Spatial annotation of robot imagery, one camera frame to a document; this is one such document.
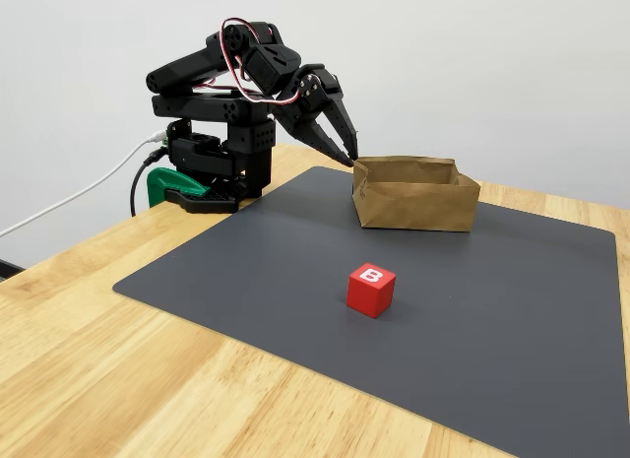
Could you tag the red block with white letter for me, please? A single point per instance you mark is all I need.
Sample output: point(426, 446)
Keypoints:
point(369, 295)

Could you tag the grey rubber mat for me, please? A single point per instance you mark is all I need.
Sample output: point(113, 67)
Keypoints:
point(246, 281)

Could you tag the brown paper box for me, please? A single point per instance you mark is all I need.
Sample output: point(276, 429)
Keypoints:
point(418, 207)

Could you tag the green table clamp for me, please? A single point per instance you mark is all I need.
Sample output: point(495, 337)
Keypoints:
point(160, 182)

